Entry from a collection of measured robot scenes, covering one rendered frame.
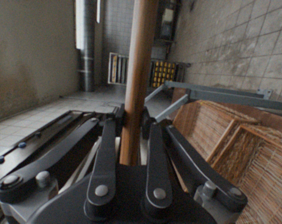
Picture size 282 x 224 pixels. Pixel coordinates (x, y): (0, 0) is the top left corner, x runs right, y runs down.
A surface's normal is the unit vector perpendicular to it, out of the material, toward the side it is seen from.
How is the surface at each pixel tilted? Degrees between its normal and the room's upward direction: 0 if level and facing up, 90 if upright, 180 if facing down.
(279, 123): 0
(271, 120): 0
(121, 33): 90
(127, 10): 90
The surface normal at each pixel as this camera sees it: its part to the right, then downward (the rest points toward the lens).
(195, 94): 0.04, 0.33
